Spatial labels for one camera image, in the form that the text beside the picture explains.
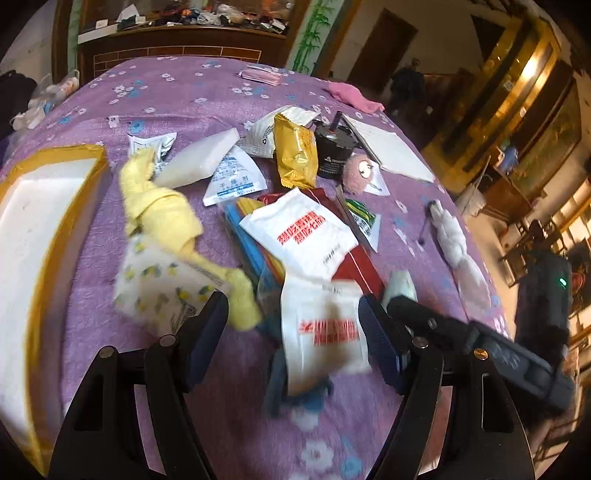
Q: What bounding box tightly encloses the white crumpled packet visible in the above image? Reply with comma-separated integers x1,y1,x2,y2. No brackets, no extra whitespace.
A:
127,132,177,175

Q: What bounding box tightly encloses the gold foil snack bag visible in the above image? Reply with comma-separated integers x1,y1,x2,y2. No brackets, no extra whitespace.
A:
273,114,318,189

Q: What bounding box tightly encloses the white lined notepad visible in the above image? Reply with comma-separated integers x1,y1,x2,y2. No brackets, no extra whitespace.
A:
342,115,436,183

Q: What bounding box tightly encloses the white sachet red text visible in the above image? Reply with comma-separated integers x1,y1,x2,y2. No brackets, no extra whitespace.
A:
239,188,358,280
280,272,370,396

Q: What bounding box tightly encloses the pink tissue pack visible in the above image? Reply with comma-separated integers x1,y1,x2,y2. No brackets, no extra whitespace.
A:
238,65,288,87

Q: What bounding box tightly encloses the white blue text sachet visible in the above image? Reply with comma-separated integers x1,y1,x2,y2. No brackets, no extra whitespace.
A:
202,145,267,207

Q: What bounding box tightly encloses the white braided plush rope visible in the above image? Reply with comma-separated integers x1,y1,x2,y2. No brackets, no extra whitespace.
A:
427,199,492,305

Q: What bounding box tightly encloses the wooden cabinet with mirror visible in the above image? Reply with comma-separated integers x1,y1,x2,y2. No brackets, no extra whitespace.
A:
51,1,311,84

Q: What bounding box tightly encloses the white lemon print pouch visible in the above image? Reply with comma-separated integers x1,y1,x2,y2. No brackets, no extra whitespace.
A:
113,234,231,336

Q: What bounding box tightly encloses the pink towel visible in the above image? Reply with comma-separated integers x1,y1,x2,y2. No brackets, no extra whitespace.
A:
328,81,385,114

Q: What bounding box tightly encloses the purple floral tablecloth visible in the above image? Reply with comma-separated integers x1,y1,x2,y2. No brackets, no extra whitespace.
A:
0,55,514,480

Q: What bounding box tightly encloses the white box yellow tape rim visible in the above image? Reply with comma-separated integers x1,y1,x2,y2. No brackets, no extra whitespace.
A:
1,144,112,474

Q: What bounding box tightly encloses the white foam block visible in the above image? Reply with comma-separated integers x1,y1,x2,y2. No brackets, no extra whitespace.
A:
153,128,239,189

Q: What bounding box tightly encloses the green white medicine sachet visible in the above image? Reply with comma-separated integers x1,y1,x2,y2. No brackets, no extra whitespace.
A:
346,199,382,252

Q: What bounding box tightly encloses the pink plush badge toy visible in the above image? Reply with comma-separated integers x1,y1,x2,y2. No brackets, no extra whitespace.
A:
342,154,374,195

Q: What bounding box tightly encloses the yellow knotted cloth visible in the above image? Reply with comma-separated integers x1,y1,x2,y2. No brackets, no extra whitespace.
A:
119,148,263,331

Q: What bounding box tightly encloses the red packet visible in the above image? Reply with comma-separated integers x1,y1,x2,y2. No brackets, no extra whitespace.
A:
263,188,385,296

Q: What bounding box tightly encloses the clear plastic bag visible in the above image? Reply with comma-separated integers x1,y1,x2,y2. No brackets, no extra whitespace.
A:
10,69,80,131

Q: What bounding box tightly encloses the person in dark clothes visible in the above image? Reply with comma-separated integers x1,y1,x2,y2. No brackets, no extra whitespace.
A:
388,57,425,116

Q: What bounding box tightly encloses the black motor with gear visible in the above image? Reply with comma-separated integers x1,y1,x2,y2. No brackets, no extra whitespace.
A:
315,111,358,180

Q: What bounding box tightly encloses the white packet behind gold bag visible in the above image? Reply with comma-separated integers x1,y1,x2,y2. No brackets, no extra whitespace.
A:
238,105,318,159

